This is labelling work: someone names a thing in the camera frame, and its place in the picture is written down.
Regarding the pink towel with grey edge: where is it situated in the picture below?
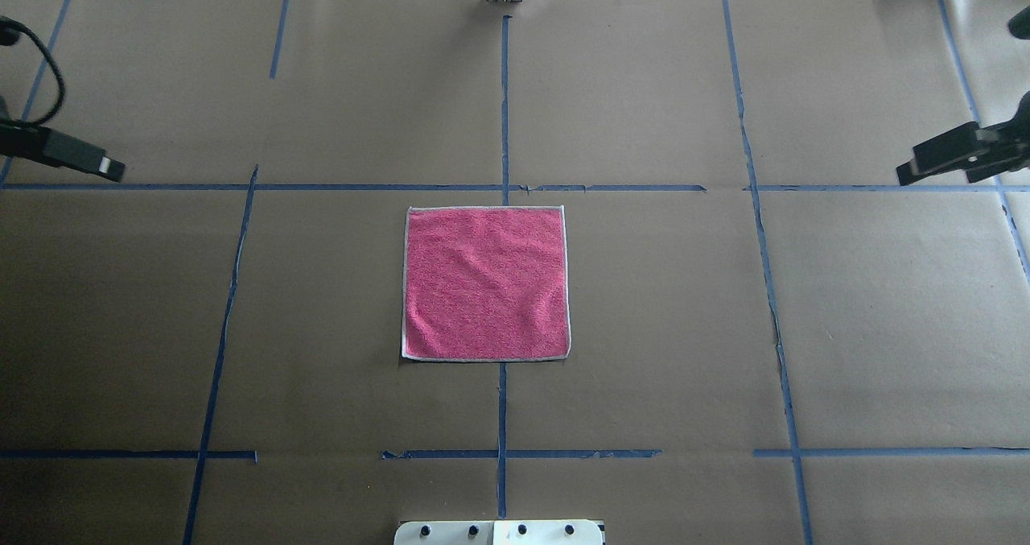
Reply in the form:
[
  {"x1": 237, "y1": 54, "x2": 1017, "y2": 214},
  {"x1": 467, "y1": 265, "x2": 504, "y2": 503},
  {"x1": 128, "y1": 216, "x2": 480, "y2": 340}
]
[{"x1": 400, "y1": 206, "x2": 571, "y2": 364}]

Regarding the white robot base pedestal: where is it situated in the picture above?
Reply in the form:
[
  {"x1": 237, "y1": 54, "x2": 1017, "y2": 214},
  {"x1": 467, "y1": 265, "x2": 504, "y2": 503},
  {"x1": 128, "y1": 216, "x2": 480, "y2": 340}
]
[{"x1": 393, "y1": 519, "x2": 607, "y2": 544}]

